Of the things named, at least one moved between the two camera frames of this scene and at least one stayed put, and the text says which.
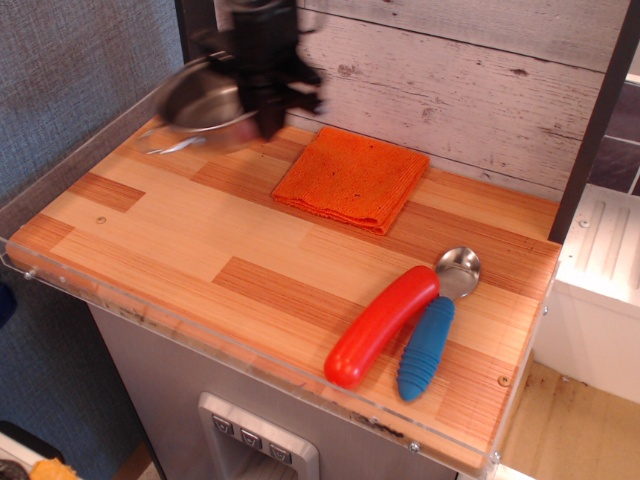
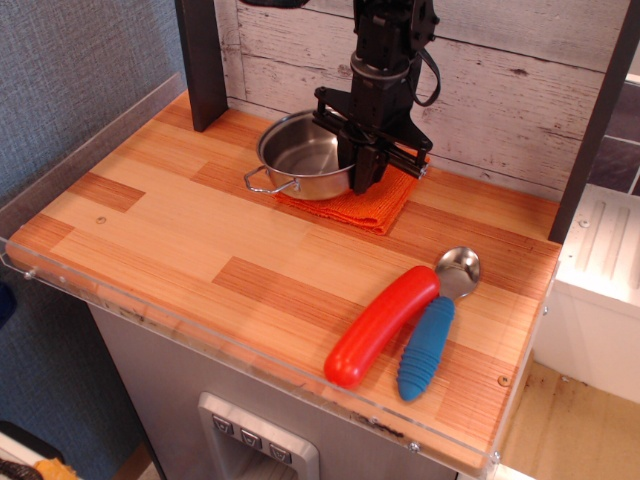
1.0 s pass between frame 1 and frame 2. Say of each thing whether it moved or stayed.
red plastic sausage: stayed
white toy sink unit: stayed
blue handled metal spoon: stayed
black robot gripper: moved
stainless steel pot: moved
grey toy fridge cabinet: stayed
